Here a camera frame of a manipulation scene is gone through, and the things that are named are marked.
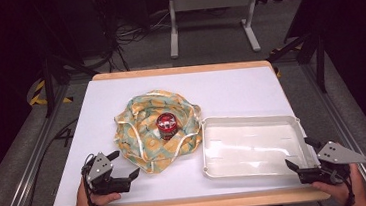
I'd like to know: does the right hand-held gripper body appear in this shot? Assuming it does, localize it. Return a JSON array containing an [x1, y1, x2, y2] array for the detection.
[[294, 137, 366, 188]]

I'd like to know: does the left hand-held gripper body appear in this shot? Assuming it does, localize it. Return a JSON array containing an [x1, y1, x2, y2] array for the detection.
[[79, 149, 134, 197]]

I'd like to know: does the person's right hand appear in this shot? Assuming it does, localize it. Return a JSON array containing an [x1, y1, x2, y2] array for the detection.
[[310, 161, 366, 206]]

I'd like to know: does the person's left hand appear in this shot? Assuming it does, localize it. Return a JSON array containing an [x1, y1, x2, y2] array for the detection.
[[69, 175, 124, 206]]

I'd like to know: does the yellow green patterned cloth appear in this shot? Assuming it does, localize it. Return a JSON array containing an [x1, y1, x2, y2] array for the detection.
[[109, 85, 208, 178]]

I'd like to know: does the white plastic tray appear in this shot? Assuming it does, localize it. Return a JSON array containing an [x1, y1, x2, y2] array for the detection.
[[197, 107, 322, 183]]

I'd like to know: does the red can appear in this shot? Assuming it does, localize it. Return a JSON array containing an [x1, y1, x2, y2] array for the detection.
[[155, 112, 179, 142]]

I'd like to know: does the yellow black hazard tape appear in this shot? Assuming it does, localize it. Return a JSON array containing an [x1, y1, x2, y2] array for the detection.
[[267, 43, 305, 79], [27, 77, 75, 107]]

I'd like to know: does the black metal stand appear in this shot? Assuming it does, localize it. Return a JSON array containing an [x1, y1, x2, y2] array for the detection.
[[33, 0, 103, 119], [260, 0, 330, 98]]

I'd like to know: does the white table sheet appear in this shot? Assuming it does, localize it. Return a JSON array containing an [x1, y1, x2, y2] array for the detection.
[[42, 61, 323, 206]]

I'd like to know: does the white metal stand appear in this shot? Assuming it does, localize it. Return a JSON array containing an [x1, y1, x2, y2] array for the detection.
[[165, 0, 266, 60]]

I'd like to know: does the aluminium rail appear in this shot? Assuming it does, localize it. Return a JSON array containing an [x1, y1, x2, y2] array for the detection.
[[301, 56, 366, 206], [0, 82, 81, 206]]

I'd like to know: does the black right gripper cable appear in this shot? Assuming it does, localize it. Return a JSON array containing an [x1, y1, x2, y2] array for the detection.
[[330, 167, 358, 206]]

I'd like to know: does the bundle of black floor cables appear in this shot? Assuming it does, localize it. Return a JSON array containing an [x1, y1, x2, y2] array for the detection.
[[88, 0, 176, 75]]

